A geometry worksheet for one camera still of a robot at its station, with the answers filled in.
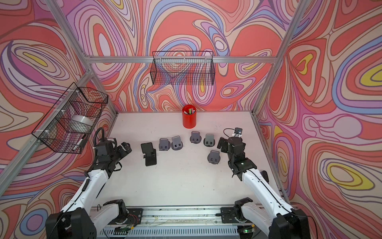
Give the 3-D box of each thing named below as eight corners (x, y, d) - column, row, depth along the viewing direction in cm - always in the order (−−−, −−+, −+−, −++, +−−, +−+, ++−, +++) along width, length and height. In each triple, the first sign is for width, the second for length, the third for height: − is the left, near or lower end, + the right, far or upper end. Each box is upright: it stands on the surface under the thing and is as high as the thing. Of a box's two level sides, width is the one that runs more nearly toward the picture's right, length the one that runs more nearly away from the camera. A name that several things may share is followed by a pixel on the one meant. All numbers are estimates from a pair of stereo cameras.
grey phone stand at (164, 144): (160, 152, 99) (158, 145, 93) (161, 145, 103) (159, 138, 96) (169, 152, 99) (167, 145, 93) (170, 145, 103) (168, 138, 96)
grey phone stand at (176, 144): (172, 150, 100) (171, 144, 94) (173, 141, 104) (172, 135, 98) (182, 150, 100) (181, 144, 94) (182, 141, 104) (182, 135, 98)
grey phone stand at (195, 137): (190, 143, 103) (189, 136, 96) (190, 138, 106) (189, 130, 99) (201, 143, 103) (201, 136, 96) (200, 138, 106) (201, 130, 99)
